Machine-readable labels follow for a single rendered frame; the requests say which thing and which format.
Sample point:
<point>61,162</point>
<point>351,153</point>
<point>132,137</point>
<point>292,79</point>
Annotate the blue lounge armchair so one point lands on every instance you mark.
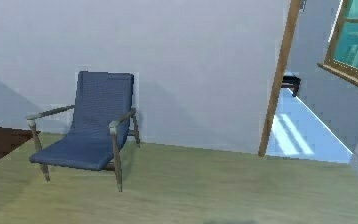
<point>93,133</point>

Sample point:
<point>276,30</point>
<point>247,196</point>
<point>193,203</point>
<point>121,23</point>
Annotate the small dark stool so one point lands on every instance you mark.
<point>292,81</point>

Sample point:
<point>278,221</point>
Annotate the wooden framed window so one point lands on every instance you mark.
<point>353,40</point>

